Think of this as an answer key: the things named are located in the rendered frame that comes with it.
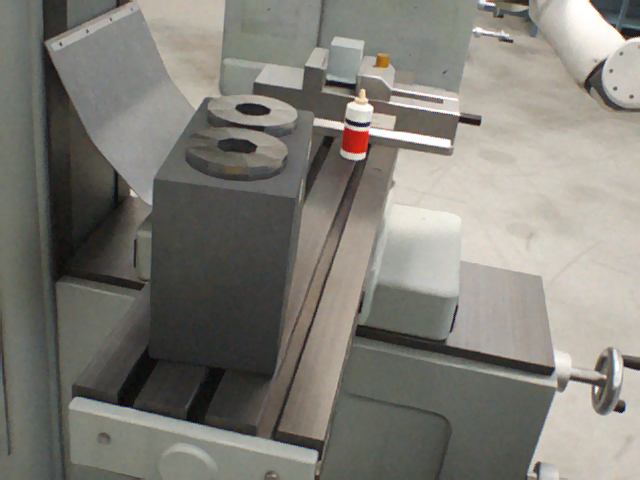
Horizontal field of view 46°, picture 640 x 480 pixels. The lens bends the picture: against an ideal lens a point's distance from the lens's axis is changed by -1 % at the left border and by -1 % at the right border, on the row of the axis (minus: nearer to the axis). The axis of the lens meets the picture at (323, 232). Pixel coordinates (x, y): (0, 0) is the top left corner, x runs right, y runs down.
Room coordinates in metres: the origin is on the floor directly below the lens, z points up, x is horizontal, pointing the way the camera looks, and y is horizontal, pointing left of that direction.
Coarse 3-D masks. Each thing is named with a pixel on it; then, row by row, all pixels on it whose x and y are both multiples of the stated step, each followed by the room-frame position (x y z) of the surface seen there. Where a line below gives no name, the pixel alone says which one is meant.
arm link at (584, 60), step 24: (576, 0) 0.96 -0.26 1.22; (552, 24) 0.95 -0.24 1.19; (576, 24) 0.93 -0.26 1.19; (600, 24) 0.92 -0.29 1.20; (576, 48) 0.91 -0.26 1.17; (600, 48) 0.89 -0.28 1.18; (576, 72) 0.90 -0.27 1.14; (600, 72) 0.85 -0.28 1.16; (600, 96) 0.84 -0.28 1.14; (624, 120) 0.88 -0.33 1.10
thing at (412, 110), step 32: (320, 64) 1.24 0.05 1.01; (288, 96) 1.23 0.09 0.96; (320, 96) 1.23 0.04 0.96; (352, 96) 1.22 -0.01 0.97; (416, 96) 1.29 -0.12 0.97; (448, 96) 1.30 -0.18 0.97; (320, 128) 1.21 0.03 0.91; (384, 128) 1.22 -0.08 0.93; (416, 128) 1.22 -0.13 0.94; (448, 128) 1.21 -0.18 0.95
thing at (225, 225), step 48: (240, 96) 0.76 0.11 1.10; (192, 144) 0.62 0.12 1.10; (240, 144) 0.64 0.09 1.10; (288, 144) 0.68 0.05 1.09; (192, 192) 0.57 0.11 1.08; (240, 192) 0.57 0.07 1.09; (288, 192) 0.58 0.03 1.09; (192, 240) 0.57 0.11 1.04; (240, 240) 0.57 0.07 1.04; (288, 240) 0.57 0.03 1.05; (192, 288) 0.57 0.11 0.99; (240, 288) 0.57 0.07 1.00; (288, 288) 0.65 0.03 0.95; (192, 336) 0.57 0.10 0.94; (240, 336) 0.57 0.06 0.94
